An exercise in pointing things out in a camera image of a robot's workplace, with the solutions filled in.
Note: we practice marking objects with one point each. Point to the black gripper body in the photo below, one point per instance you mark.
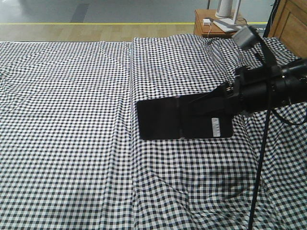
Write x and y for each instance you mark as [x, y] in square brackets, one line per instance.
[254, 85]

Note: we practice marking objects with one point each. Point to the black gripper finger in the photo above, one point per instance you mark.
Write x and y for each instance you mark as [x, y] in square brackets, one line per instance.
[211, 104]

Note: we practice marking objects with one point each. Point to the black foldable phone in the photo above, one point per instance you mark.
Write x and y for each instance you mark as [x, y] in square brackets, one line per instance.
[167, 118]

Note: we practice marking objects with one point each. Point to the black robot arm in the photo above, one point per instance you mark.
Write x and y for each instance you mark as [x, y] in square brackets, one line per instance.
[294, 75]

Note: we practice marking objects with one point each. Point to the white desk lamp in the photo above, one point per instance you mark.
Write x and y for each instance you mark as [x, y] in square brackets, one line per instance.
[225, 18]

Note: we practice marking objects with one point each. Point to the wooden bed headboard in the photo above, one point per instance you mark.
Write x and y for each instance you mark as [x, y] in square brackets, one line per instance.
[290, 26]

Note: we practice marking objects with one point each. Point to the wooden nightstand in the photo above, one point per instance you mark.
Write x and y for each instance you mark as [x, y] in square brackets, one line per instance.
[200, 30]

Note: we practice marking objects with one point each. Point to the black white checkered bedsheet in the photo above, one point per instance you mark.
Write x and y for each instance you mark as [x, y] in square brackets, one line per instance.
[70, 153]

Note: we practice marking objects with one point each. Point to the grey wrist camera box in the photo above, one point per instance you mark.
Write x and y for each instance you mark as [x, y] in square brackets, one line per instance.
[246, 37]

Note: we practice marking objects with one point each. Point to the white charger with cable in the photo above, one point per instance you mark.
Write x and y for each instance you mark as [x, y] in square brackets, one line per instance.
[208, 24]

